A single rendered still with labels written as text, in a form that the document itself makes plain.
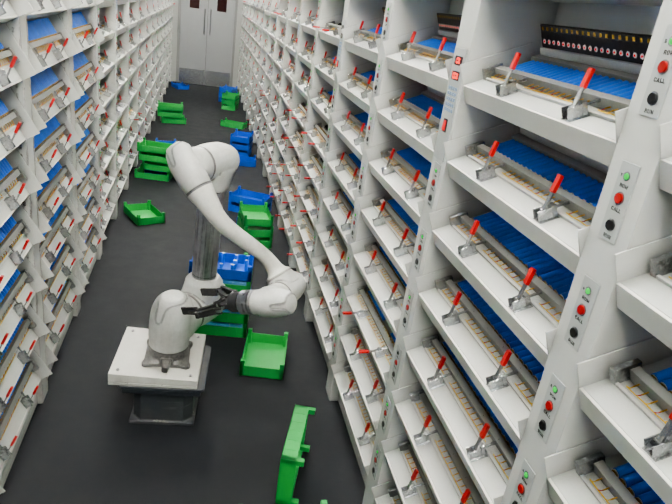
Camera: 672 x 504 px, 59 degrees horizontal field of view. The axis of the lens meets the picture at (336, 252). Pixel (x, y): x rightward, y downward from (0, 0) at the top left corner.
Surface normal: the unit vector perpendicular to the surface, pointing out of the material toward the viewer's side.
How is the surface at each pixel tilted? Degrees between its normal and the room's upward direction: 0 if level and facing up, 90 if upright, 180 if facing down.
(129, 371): 3
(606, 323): 90
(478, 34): 90
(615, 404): 23
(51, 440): 0
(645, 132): 90
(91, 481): 0
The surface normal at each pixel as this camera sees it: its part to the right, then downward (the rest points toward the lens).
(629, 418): -0.25, -0.86
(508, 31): 0.19, 0.40
